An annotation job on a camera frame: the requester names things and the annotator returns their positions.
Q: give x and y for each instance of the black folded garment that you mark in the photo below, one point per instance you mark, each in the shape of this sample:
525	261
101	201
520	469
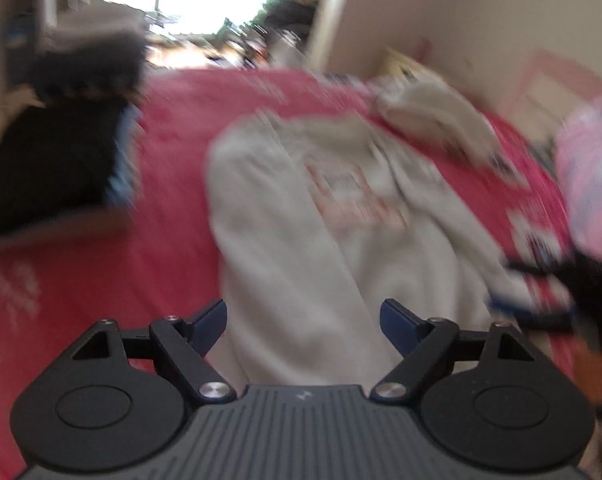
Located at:
46	170

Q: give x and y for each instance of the stack of folded clothes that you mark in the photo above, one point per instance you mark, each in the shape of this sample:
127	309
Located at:
91	60

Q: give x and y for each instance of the cream nightstand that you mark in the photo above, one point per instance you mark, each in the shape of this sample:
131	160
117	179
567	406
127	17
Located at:
401	62

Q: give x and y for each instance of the wheelchair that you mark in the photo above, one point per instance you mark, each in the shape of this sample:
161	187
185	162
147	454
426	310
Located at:
281	25

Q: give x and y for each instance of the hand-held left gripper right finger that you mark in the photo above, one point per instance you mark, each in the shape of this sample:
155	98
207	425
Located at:
398	322

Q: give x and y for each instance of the blue folded garment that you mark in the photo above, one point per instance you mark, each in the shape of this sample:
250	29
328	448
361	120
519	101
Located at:
123	160

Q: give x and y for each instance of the white sweatshirt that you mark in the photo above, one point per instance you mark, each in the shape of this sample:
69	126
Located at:
291	240

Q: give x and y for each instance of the pink floral blanket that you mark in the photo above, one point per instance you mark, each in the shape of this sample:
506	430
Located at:
181	260

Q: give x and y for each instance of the white fluffy garment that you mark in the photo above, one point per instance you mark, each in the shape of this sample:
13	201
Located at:
431	110

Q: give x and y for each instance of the pink bottle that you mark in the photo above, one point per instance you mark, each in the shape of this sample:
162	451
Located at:
423	49

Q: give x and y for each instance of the pastel pink blue quilt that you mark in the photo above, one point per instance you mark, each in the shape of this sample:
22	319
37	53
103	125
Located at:
596	175

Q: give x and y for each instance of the pale pink frame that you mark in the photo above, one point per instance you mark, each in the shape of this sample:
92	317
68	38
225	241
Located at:
541	60

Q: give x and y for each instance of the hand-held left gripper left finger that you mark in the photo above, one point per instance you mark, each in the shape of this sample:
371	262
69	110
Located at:
213	317

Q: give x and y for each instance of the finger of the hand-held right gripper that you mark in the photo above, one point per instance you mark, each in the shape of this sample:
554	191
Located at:
536	312
541	269

